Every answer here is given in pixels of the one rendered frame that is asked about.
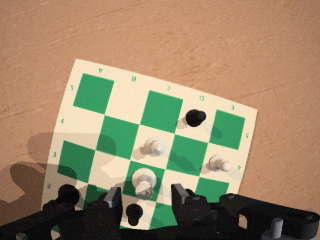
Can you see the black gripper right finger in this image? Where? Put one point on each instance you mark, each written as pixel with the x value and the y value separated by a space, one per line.
pixel 265 221

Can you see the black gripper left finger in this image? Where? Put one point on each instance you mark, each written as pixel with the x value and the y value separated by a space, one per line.
pixel 99 223

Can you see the green and white chessboard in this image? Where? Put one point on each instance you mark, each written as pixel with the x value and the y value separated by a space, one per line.
pixel 106 116

